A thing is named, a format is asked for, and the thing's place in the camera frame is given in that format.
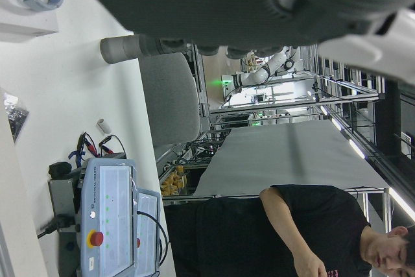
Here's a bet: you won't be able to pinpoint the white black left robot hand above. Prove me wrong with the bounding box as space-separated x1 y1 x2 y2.
69 0 415 83

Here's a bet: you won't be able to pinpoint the white cardboard box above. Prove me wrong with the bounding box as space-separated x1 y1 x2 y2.
0 0 61 43

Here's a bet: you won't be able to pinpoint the grey office chair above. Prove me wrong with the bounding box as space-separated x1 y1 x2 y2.
139 52 200 147

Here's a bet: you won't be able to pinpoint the small white tube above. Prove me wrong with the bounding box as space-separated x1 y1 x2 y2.
96 118 111 135

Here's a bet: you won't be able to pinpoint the grey fabric sheet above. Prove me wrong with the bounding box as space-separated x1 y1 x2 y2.
193 121 390 199

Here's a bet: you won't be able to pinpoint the red black clip leads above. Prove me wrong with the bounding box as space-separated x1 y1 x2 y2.
77 131 127 158

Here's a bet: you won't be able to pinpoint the crate of yellow items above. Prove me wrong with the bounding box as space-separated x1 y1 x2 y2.
160 165 187 197

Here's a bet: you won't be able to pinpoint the black plug adapter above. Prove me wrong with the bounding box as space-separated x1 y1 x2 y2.
48 162 72 180

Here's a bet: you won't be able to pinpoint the clear bag of screws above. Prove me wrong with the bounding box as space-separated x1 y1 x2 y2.
3 93 30 143

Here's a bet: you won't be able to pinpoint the person in black shirt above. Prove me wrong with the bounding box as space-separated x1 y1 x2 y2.
163 184 415 277

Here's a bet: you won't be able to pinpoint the grey-blue teach pendant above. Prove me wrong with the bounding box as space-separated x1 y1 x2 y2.
131 187 163 277
77 158 139 277

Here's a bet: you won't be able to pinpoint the metal power supply unit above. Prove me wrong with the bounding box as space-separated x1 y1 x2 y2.
37 173 86 277

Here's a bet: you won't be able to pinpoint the black pendant cable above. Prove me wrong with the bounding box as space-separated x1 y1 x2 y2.
136 210 170 273

